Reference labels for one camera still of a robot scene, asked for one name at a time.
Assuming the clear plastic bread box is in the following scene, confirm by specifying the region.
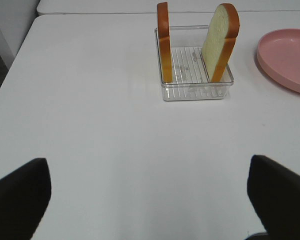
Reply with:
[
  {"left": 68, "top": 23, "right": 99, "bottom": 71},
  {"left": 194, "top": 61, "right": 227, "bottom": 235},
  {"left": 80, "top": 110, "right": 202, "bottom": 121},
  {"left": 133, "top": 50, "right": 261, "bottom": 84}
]
[{"left": 157, "top": 25, "right": 234, "bottom": 102}]

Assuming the pink round plate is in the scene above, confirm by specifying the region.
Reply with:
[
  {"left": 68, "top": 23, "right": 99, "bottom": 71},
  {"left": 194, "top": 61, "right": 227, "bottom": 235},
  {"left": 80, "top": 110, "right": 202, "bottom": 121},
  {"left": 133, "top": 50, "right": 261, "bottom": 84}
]
[{"left": 256, "top": 28, "right": 300, "bottom": 93}]

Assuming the bread slice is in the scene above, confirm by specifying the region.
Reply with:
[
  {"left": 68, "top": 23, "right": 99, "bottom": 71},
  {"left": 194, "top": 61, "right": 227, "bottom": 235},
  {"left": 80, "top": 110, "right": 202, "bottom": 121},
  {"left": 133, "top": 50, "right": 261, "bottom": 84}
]
[
  {"left": 201, "top": 3, "right": 240, "bottom": 83},
  {"left": 156, "top": 2, "right": 173, "bottom": 83}
]

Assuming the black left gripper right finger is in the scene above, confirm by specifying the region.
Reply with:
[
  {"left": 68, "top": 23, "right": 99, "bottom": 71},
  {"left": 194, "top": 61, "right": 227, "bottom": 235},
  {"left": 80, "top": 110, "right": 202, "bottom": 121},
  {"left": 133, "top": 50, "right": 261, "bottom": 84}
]
[{"left": 247, "top": 155, "right": 300, "bottom": 240}]

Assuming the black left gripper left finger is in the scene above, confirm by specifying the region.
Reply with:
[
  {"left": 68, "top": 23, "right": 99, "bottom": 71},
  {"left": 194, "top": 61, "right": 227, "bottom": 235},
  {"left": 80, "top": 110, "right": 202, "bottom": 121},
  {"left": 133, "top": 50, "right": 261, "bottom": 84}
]
[{"left": 0, "top": 158, "right": 52, "bottom": 240}]

